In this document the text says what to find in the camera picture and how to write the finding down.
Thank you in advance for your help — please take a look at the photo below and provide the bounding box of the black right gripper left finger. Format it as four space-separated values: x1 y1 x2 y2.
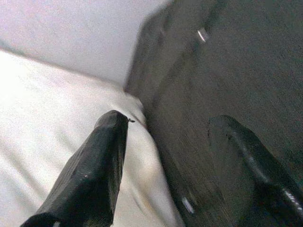
20 110 130 227

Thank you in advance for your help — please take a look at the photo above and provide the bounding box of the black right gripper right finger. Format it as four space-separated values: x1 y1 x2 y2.
207 115 303 227

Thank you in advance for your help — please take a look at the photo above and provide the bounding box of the white pillow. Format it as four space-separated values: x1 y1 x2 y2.
0 49 185 227

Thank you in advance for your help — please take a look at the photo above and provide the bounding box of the dark wooden cabinet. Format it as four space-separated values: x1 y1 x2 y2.
125 0 303 227

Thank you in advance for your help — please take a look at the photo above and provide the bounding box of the silver cabinet handle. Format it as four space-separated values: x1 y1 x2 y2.
180 197 195 214
197 28 209 43

